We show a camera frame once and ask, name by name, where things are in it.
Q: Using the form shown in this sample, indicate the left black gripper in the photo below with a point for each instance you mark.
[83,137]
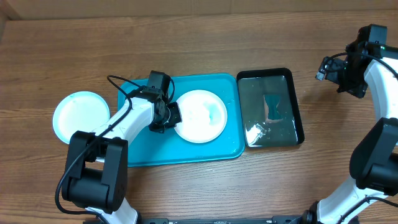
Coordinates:
[175,118]

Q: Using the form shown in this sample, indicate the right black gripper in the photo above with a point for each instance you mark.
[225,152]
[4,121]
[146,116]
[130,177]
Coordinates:
[329,72]

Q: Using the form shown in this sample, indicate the pink white plate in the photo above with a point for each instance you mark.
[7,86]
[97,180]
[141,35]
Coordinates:
[204,116]

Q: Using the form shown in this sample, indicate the green scrubbing sponge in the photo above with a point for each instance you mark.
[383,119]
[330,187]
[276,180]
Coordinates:
[271,103]

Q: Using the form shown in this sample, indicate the light blue plate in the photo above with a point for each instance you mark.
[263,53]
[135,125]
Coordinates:
[80,111]

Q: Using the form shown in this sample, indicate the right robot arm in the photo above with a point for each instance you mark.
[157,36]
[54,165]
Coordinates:
[373,163]

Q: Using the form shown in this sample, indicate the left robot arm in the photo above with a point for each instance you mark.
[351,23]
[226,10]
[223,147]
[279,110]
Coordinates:
[95,176]

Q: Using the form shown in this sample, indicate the teal plastic tray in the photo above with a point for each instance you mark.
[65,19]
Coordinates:
[156,149]

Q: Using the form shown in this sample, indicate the black rectangular water tray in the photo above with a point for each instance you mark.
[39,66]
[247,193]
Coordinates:
[252,86]

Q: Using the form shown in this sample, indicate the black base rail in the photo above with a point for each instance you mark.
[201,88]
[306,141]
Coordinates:
[274,220]

